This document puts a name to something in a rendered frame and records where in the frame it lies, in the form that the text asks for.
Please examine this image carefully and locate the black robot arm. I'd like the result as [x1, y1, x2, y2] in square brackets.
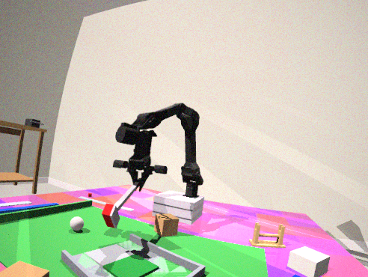
[115, 103, 204, 198]

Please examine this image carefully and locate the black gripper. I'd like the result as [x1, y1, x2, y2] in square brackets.
[113, 146, 168, 192]

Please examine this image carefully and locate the white golf ball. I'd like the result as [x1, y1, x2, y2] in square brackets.
[70, 216, 84, 231]

